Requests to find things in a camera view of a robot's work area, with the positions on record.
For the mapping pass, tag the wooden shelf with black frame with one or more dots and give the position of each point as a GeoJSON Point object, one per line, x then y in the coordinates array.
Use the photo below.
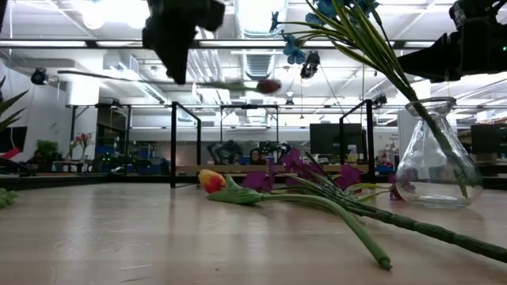
{"type": "Point", "coordinates": [173, 142]}

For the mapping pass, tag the silver ventilation duct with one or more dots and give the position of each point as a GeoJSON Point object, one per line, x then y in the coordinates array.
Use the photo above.
{"type": "Point", "coordinates": [259, 63]}

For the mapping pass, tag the black background robot arm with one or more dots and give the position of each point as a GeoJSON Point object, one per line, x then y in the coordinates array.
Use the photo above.
{"type": "Point", "coordinates": [223, 152]}
{"type": "Point", "coordinates": [277, 150]}

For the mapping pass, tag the person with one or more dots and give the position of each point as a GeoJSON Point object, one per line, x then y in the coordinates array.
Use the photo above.
{"type": "Point", "coordinates": [258, 157]}

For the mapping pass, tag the black background rig frame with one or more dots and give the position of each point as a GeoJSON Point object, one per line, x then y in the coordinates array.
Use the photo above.
{"type": "Point", "coordinates": [73, 130]}

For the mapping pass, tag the dark red artificial tulip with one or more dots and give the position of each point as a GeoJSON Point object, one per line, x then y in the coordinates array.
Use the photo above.
{"type": "Point", "coordinates": [269, 86]}

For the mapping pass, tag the white column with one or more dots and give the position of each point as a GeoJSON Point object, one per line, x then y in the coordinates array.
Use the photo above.
{"type": "Point", "coordinates": [403, 130]}

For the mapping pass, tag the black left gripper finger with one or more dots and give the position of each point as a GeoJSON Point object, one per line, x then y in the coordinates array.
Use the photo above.
{"type": "Point", "coordinates": [174, 63]}

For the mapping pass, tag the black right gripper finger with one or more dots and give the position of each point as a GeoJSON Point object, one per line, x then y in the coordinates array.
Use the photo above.
{"type": "Point", "coordinates": [435, 61]}

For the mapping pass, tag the red curved object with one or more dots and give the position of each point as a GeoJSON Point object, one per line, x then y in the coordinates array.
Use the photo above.
{"type": "Point", "coordinates": [10, 153]}

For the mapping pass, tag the potted artificial succulent plant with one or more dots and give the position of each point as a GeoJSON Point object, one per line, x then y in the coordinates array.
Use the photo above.
{"type": "Point", "coordinates": [12, 101]}

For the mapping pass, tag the black ceiling spotlight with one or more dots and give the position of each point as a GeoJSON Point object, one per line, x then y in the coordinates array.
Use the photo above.
{"type": "Point", "coordinates": [39, 76]}
{"type": "Point", "coordinates": [310, 65]}

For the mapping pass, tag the pink background flowers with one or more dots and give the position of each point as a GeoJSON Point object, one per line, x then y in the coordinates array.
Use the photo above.
{"type": "Point", "coordinates": [84, 139]}

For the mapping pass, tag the black computer monitor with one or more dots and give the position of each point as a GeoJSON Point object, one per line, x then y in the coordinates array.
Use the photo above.
{"type": "Point", "coordinates": [14, 138]}
{"type": "Point", "coordinates": [489, 138]}
{"type": "Point", "coordinates": [332, 138]}

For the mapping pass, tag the blue artificial flower bunch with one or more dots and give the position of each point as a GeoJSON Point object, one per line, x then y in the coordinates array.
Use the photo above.
{"type": "Point", "coordinates": [380, 47]}

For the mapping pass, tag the yellow-red artificial tulip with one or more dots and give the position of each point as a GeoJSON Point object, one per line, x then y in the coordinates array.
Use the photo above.
{"type": "Point", "coordinates": [237, 196]}

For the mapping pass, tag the purple artificial flower bunch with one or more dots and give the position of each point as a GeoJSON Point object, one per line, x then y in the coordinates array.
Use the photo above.
{"type": "Point", "coordinates": [257, 180]}

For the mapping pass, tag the green background potted plant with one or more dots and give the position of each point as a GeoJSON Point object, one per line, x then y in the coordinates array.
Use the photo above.
{"type": "Point", "coordinates": [47, 148]}

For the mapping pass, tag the round-bellied clear glass vase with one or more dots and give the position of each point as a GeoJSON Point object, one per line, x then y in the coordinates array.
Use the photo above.
{"type": "Point", "coordinates": [420, 174]}

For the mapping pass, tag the black aluminium table frame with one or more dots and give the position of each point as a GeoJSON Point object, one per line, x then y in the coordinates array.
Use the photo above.
{"type": "Point", "coordinates": [79, 180]}

